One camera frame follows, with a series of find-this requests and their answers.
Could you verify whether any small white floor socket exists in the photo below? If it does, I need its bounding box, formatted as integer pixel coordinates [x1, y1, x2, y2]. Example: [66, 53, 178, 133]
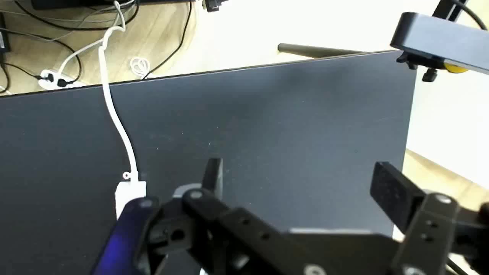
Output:
[37, 68, 74, 90]

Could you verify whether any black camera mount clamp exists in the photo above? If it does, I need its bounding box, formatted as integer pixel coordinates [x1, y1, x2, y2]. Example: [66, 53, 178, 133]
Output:
[396, 50, 470, 84]

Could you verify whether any black floor cable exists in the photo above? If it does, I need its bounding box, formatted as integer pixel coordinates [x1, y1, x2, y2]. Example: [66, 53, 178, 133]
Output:
[0, 27, 85, 96]
[143, 0, 196, 81]
[14, 0, 143, 32]

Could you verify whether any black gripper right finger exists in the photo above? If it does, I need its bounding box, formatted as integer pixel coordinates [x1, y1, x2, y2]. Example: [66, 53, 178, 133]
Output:
[371, 160, 489, 275]

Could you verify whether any white power strip cable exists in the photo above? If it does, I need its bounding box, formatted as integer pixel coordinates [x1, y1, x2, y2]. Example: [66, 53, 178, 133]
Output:
[98, 0, 143, 183]

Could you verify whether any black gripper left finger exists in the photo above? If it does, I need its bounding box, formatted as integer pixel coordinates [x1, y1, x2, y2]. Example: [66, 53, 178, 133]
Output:
[91, 157, 308, 275]

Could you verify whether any coiled thin white cable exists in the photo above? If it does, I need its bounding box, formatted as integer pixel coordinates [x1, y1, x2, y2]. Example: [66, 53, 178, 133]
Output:
[129, 55, 154, 79]

